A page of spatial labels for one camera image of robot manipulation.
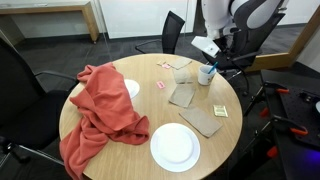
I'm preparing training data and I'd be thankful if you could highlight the wooden bench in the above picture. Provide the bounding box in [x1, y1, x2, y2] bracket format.
[0, 0, 99, 43]

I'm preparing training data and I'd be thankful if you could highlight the black chair left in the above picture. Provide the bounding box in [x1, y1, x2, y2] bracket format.
[0, 39, 78, 165]

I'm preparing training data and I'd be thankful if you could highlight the brown napkin near plate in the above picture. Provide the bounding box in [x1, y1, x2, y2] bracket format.
[179, 106, 222, 138]

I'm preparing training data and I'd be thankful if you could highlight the round wooden table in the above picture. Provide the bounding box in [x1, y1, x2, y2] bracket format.
[58, 53, 244, 180]

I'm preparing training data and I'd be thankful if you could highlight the black chair behind robot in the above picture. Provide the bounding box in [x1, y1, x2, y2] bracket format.
[203, 6, 285, 96]

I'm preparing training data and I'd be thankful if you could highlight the blue pen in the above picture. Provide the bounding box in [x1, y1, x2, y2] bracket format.
[208, 62, 218, 74]

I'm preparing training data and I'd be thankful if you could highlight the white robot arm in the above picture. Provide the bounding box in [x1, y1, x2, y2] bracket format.
[191, 0, 289, 57]

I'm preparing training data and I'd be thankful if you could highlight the brown napkin at edge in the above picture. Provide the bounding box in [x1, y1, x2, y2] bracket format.
[157, 58, 191, 70]

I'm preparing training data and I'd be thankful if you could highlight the white plate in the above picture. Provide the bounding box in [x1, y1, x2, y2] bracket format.
[150, 123, 201, 173]
[124, 79, 140, 99]

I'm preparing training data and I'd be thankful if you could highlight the red fleece cloth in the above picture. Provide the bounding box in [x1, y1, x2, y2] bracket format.
[60, 62, 149, 180]

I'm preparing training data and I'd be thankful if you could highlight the white paper cup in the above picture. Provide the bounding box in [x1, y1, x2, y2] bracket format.
[198, 65, 217, 86]

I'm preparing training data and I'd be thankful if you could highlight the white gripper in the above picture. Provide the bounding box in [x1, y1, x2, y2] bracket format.
[191, 36, 220, 57]

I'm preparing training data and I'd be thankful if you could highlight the black office chair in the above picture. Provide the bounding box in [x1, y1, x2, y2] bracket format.
[135, 11, 185, 54]

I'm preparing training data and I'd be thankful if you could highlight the pink sweetener packet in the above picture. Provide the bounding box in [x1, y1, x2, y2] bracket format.
[156, 81, 165, 89]

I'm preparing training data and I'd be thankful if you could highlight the brown napkin centre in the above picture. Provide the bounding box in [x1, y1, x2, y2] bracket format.
[169, 84, 195, 108]

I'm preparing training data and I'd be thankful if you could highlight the green white sachet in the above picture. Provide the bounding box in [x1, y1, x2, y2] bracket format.
[213, 105, 228, 117]

